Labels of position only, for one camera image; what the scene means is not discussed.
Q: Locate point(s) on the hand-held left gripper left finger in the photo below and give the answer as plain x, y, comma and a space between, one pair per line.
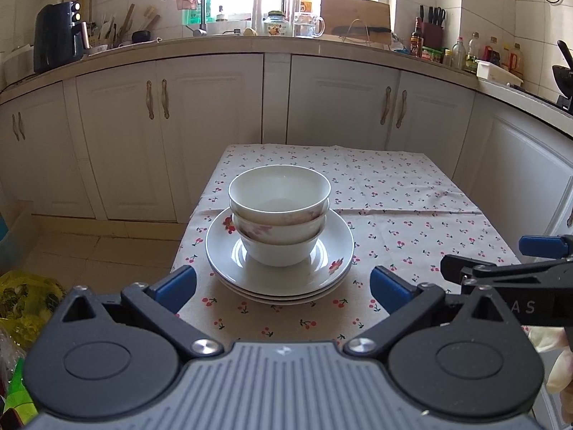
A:
177, 286

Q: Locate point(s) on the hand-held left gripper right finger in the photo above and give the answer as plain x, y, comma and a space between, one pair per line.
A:
389, 291

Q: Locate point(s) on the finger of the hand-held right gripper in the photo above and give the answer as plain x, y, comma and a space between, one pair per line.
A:
541, 246
461, 268

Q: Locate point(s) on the white fruit-print plate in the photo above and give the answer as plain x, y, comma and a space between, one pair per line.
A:
286, 301
286, 292
224, 255

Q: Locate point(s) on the white ceramic bowl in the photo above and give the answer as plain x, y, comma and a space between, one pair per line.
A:
277, 253
250, 230
277, 188

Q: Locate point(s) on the person's right hand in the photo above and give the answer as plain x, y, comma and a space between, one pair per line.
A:
562, 367

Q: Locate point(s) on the cherry-print tablecloth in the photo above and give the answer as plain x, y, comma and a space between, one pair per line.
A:
403, 215

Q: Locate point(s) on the yellow plastic bag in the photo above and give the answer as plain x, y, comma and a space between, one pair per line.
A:
27, 295

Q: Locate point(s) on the white plastic tray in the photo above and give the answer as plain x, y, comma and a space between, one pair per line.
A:
497, 75

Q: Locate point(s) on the blue plastic bin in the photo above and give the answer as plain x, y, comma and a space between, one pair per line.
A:
5, 242

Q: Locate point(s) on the white kitchen cabinets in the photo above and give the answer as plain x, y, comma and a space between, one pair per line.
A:
215, 112

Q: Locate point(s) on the amber oil bottle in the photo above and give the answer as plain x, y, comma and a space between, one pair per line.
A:
517, 62

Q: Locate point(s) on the green packet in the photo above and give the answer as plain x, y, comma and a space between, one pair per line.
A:
20, 394

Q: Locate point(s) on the dark condiment bottle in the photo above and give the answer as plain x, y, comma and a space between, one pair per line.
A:
492, 53

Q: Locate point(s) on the clear glass bottle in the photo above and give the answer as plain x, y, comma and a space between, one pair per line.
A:
458, 56

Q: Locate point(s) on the dark sauce bottle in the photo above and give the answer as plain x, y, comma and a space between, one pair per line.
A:
417, 42

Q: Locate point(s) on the dark knife block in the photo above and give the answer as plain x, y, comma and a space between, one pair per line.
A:
432, 36

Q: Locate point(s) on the beige kitchen countertop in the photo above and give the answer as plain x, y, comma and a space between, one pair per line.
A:
224, 45

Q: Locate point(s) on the kitchen knife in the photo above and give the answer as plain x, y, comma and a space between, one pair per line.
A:
358, 29

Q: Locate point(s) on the wooden spatula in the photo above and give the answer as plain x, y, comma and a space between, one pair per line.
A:
127, 20

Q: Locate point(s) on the clear glass jug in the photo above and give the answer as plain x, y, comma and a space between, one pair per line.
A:
306, 27

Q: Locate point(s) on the black air fryer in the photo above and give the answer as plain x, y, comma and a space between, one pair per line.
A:
58, 36

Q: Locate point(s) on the chrome kitchen faucet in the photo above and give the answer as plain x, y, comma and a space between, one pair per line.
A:
202, 9

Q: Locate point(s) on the wooden cutting board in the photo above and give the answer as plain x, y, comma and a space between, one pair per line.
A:
353, 9

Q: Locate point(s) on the stack of white cups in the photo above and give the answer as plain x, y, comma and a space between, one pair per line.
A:
257, 13

